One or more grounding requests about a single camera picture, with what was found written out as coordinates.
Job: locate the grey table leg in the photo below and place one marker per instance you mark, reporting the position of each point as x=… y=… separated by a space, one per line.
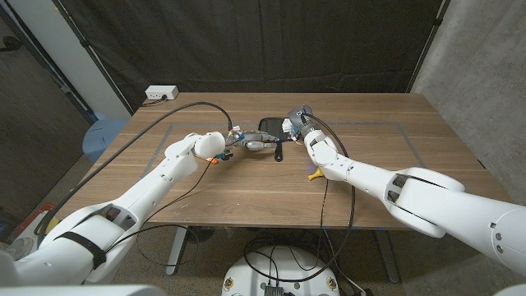
x=388 y=259
x=177 y=251

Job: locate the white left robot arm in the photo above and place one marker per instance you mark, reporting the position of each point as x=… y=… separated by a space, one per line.
x=164 y=177

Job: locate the black backdrop stand pole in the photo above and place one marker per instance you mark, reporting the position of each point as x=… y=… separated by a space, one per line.
x=92 y=53
x=429 y=43

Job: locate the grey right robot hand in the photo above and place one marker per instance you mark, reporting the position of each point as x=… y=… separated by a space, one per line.
x=302 y=119

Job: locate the yellow and black floor item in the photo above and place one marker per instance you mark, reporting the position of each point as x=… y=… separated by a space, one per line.
x=52 y=225

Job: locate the white power strip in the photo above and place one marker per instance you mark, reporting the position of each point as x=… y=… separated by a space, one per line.
x=161 y=91

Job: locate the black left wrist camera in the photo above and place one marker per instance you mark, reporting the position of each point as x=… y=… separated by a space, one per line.
x=227 y=154

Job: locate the red floor board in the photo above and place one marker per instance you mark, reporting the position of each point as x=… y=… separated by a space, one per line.
x=30 y=218

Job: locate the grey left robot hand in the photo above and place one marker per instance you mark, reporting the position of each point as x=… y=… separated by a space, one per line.
x=255 y=137

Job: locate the black hand mirror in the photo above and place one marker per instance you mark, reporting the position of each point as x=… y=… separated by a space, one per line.
x=271 y=125

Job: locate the black round fan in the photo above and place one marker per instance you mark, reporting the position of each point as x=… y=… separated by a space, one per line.
x=200 y=233

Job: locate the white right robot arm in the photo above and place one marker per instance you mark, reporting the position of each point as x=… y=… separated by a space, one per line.
x=431 y=201

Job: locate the grey shoe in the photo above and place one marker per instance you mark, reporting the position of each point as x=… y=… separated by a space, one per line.
x=20 y=246

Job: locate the light blue round stool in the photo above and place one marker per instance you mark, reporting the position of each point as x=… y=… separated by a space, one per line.
x=100 y=137

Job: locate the yellow toy banana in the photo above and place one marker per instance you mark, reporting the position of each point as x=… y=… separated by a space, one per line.
x=314 y=177

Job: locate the black backdrop curtain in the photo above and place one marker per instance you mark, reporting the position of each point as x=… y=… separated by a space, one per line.
x=267 y=41

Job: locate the white robot head cover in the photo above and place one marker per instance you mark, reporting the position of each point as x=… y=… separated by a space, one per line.
x=82 y=291

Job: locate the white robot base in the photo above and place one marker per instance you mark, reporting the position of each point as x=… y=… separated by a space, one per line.
x=304 y=275

